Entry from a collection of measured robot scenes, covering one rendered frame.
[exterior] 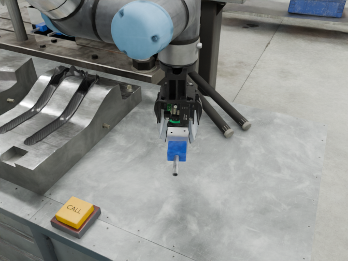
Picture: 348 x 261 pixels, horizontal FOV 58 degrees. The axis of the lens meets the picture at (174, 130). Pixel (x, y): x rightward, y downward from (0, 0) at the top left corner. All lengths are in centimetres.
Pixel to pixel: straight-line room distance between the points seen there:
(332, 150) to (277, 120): 135
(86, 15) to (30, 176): 46
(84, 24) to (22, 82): 79
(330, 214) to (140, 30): 170
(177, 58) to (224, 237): 40
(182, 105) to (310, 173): 46
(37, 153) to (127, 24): 49
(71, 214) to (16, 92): 62
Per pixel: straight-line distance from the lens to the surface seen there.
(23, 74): 128
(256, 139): 100
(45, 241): 102
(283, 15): 418
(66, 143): 86
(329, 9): 428
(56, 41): 175
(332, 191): 211
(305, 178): 91
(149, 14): 44
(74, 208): 76
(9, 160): 90
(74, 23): 51
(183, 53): 57
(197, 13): 56
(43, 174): 84
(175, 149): 70
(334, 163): 231
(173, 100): 59
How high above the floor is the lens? 140
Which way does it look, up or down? 37 degrees down
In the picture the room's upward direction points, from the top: straight up
